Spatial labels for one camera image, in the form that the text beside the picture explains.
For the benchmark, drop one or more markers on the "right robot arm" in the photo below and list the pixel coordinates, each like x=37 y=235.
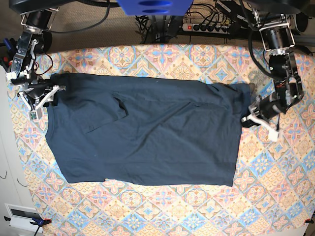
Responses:
x=34 y=40

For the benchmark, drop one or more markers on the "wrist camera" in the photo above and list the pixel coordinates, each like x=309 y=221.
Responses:
x=273 y=135
x=35 y=114

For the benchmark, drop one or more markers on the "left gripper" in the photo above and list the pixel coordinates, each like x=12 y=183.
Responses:
x=262 y=110

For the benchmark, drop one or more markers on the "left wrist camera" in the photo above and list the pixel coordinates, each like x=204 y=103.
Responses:
x=273 y=135

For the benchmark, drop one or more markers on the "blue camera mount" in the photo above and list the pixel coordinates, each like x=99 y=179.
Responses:
x=155 y=7

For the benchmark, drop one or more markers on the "orange clamp lower right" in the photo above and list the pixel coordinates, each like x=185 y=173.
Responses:
x=309 y=221

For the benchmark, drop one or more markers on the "blue orange clamp lower left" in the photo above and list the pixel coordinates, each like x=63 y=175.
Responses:
x=39 y=222

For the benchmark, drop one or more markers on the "black round stand base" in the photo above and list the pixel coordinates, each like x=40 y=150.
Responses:
x=47 y=37

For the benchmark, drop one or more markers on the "white power strip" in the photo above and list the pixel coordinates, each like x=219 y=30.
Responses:
x=189 y=27

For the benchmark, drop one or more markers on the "dark blue t-shirt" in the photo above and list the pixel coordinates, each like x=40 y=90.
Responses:
x=146 y=131

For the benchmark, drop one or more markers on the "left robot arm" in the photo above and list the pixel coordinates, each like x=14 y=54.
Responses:
x=278 y=42

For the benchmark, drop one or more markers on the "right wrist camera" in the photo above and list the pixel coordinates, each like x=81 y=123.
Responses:
x=35 y=114

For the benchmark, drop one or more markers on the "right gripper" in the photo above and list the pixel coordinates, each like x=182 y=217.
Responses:
x=38 y=93

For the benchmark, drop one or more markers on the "black speaker upper right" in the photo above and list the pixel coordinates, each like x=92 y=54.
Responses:
x=301 y=22

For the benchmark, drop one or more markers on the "patterned tablecloth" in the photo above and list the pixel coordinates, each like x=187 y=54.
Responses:
x=274 y=184

